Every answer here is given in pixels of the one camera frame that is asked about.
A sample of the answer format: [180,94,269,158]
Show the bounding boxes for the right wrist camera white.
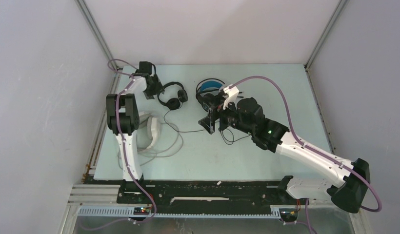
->
[219,84,240,110]

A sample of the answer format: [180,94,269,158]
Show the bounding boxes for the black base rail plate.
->
[117,180,305,215]

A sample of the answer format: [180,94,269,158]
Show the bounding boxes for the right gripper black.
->
[198,96,254,137]

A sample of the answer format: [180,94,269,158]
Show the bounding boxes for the white gaming headphones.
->
[117,111,184,167]

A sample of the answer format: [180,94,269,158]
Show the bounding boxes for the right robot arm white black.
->
[199,94,370,214]

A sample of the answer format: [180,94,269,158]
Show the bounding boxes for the large black blue headphones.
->
[196,78,226,112]

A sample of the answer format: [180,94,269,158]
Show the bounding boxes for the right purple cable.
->
[230,76,382,234]

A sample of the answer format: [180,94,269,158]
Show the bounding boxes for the white slotted cable duct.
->
[78,206,298,219]

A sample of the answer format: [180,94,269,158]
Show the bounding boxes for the purple cable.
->
[230,76,382,234]
[78,59,157,232]

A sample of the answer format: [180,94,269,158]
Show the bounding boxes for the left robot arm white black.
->
[106,61,164,182]

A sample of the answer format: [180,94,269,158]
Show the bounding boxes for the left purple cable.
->
[78,59,157,232]

